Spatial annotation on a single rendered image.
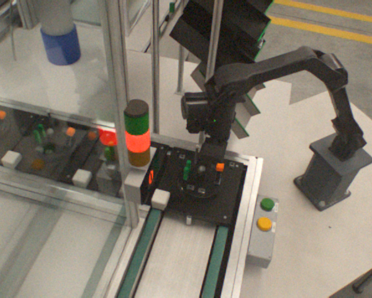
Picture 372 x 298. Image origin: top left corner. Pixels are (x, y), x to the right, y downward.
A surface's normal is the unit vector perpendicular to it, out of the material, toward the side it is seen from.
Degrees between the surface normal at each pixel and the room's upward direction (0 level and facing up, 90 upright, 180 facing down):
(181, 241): 0
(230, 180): 0
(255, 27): 25
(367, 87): 0
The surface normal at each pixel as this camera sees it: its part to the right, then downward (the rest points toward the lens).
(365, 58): 0.05, -0.66
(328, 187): -0.28, 0.71
